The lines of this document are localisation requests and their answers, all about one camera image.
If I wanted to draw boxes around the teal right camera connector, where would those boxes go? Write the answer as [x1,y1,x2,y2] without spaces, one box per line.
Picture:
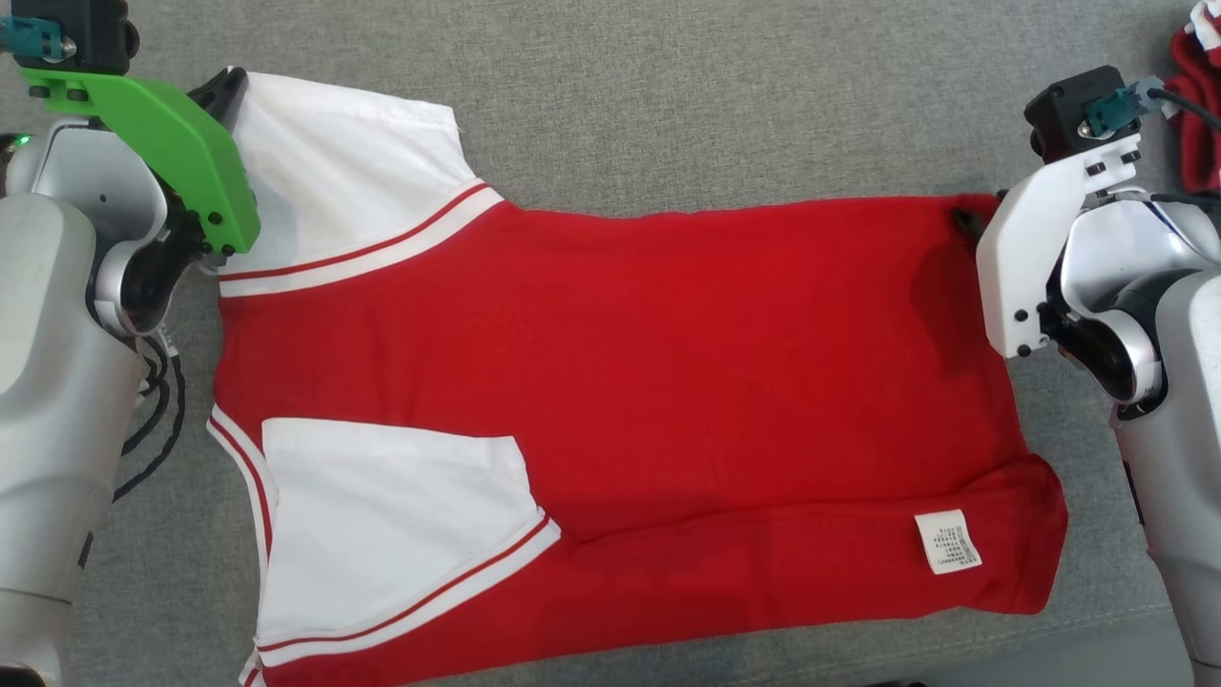
[1083,78,1165,139]

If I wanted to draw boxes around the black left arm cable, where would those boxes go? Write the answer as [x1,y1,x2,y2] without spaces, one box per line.
[113,324,187,502]

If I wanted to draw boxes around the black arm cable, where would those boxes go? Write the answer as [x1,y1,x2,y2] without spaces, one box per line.
[113,324,187,502]
[1145,86,1221,130]

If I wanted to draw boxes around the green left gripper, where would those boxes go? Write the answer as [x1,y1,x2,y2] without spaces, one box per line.
[19,67,260,259]

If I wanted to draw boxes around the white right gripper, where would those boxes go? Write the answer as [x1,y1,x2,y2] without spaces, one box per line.
[954,134,1143,359]

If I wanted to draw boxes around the teal left camera connector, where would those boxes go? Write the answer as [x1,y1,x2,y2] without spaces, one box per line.
[0,19,77,63]

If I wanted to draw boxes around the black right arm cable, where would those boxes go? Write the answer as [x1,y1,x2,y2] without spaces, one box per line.
[1145,86,1221,130]

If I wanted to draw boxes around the red white jersey shirt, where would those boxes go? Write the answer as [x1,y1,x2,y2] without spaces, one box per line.
[207,72,1069,687]

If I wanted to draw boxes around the red shorts white stripe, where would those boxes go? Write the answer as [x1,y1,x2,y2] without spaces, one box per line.
[1169,0,1221,192]

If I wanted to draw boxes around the teal camera connector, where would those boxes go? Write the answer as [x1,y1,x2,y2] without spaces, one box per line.
[0,19,77,63]
[1083,78,1165,139]

